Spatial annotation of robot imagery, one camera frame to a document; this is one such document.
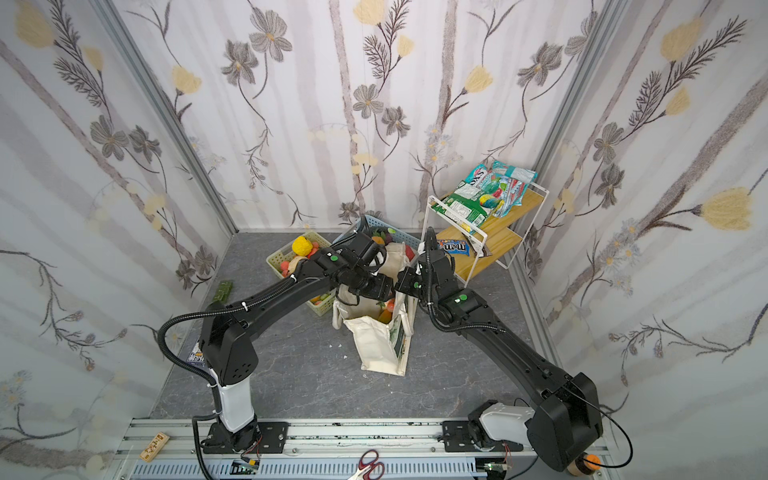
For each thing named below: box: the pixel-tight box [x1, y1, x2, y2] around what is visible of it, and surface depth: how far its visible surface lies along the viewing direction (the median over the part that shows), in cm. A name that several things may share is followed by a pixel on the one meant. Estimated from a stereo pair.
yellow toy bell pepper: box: [291, 236, 313, 257], surface depth 106 cm
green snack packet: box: [428, 180, 490, 234], surface depth 79 cm
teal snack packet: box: [465, 160, 538, 218], surface depth 82 cm
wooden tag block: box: [140, 432, 170, 463], surface depth 73 cm
